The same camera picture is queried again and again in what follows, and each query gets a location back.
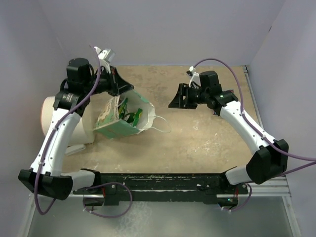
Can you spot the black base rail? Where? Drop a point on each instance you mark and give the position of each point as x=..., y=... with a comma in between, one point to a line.
x=208, y=188

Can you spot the white paper roll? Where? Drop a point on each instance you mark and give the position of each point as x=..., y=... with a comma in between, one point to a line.
x=83, y=133

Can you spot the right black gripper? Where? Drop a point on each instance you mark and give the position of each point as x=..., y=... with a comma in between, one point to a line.
x=178, y=102

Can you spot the green patterned paper bag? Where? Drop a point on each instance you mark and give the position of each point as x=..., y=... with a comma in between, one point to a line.
x=109, y=125

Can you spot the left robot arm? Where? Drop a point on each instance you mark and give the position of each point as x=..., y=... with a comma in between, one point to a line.
x=44, y=177

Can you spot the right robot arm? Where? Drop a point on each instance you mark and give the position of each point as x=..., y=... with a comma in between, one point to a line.
x=268, y=154

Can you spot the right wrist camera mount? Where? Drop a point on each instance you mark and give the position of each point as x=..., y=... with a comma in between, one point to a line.
x=194, y=76

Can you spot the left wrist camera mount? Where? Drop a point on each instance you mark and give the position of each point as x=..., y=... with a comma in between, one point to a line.
x=105, y=56

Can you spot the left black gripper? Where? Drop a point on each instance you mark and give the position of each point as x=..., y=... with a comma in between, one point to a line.
x=117, y=85

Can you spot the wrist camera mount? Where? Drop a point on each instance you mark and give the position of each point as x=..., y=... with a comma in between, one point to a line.
x=194, y=76
x=105, y=56

